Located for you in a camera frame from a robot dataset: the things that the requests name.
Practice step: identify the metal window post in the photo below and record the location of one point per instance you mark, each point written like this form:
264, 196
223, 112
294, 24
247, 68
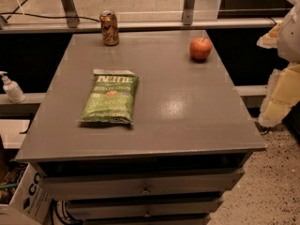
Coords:
188, 11
70, 13

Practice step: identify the white pump bottle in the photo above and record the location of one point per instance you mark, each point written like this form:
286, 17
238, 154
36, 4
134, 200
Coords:
12, 89

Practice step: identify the left metal window post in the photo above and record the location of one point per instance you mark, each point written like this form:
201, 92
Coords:
70, 13

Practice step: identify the right metal window post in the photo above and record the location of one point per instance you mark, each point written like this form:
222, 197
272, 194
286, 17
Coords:
188, 11

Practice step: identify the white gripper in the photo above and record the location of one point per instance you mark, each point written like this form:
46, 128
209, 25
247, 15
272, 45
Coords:
291, 37

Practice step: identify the white cardboard box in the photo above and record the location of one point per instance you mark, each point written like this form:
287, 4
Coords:
29, 204

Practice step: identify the green jalapeno chips bag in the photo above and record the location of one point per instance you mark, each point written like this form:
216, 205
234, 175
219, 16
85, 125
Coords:
112, 97

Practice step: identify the red apple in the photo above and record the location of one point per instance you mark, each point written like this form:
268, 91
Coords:
200, 48

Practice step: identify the grey drawer cabinet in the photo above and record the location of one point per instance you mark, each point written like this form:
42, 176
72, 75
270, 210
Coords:
188, 143

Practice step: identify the orange soda can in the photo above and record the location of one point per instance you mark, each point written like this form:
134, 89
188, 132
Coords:
109, 28

